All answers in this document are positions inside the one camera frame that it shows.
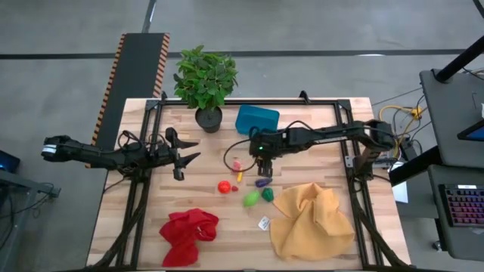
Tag black diagonal beam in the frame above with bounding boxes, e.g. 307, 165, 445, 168
389, 145, 442, 186

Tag yellow cable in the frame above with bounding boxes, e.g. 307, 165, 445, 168
379, 104, 424, 148

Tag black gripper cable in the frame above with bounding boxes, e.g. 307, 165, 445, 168
222, 138, 262, 174

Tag blue screen tablet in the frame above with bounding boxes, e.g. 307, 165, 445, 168
457, 119, 484, 143

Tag yellow waffle cloth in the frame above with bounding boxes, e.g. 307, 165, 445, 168
269, 182, 356, 261

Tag green potted plant black pot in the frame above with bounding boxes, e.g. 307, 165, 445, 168
172, 44, 240, 134

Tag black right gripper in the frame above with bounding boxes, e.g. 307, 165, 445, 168
247, 128, 283, 179

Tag light green toy lime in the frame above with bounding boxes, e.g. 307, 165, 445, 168
243, 190, 262, 209

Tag black aluminium table frame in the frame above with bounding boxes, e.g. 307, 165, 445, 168
88, 90, 411, 271

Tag red cloth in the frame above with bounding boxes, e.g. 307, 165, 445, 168
158, 208, 220, 268

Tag white paper sheet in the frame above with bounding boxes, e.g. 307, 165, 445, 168
391, 162, 409, 204

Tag dark laptop blue screen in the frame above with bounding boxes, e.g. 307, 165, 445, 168
0, 150, 21, 174

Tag black mat orange striped edges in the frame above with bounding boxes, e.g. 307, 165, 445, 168
85, 32, 171, 169

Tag backlit computer keyboard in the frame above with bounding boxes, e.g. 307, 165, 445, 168
438, 184, 484, 228

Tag blue plastic tupperware container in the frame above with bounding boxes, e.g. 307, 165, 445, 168
234, 104, 281, 136

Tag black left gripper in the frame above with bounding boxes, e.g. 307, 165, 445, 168
157, 127, 202, 181

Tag grey metal stand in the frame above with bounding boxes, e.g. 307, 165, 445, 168
0, 169, 61, 272

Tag black diagonal pole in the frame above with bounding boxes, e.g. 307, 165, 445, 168
434, 36, 484, 82

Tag grey side table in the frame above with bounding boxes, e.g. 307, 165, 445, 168
427, 164, 484, 261
418, 69, 484, 169

